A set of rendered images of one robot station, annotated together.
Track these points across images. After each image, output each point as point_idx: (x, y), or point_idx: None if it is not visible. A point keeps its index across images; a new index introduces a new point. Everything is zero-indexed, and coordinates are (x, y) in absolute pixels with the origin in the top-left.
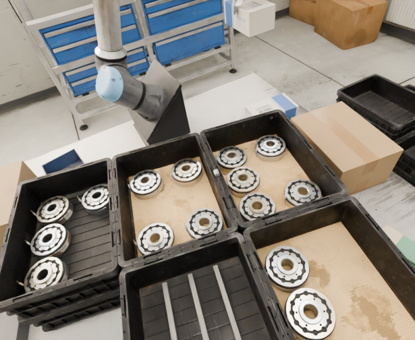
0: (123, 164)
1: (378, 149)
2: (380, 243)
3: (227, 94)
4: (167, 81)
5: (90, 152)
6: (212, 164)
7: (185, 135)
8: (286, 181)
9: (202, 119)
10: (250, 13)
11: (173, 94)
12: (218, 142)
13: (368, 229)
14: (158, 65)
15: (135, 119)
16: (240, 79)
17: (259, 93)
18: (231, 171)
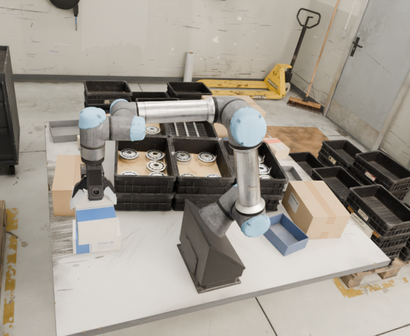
0: (229, 183)
1: (70, 158)
2: None
3: (120, 299)
4: (197, 214)
5: (278, 262)
6: (173, 159)
7: (186, 177)
8: (131, 165)
9: (163, 267)
10: None
11: (192, 203)
12: (163, 185)
13: None
14: (206, 233)
15: (232, 247)
16: (87, 325)
17: (80, 287)
18: (161, 170)
